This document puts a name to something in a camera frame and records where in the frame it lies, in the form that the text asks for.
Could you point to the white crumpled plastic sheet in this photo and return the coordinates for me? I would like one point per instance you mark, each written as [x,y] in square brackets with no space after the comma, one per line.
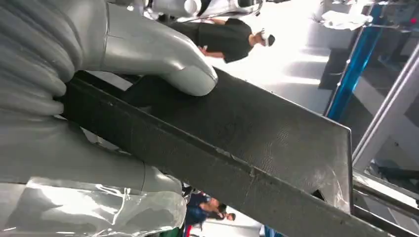
[347,19]

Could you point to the person with white headset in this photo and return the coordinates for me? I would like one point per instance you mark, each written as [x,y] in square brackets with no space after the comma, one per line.
[226,39]

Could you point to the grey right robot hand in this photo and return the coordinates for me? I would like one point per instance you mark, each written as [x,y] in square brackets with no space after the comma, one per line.
[78,170]

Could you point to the person with dark glasses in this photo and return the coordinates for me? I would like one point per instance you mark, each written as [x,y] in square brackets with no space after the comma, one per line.
[230,216]

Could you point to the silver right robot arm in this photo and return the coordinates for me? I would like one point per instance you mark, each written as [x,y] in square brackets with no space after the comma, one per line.
[29,59]

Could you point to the blue metal shelving rack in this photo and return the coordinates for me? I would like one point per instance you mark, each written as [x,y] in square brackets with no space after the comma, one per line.
[353,65]

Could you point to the grey metal frame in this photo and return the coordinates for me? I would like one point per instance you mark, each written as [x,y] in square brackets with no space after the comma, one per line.
[386,108]

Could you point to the white black robot body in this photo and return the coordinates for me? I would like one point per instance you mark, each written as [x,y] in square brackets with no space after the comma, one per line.
[209,6]

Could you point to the person in blue top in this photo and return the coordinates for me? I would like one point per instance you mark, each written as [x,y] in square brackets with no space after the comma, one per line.
[199,209]

